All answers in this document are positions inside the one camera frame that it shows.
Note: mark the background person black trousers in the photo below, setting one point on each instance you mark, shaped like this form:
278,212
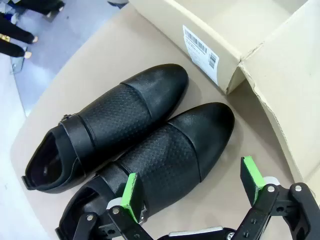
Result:
42,5

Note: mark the grey floor plate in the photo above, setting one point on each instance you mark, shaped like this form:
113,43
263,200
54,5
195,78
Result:
18,62

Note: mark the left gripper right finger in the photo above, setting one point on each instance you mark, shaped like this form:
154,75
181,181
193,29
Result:
255,182

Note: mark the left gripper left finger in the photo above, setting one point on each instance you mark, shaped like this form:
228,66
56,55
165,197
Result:
131,192

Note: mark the brown cardboard shoe box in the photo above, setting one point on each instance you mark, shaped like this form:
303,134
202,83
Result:
225,20

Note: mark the barefoot person black trousers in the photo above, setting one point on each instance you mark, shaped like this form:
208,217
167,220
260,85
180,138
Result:
15,32

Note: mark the black leather buckle shoe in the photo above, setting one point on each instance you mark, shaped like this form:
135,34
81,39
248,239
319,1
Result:
165,155
120,110

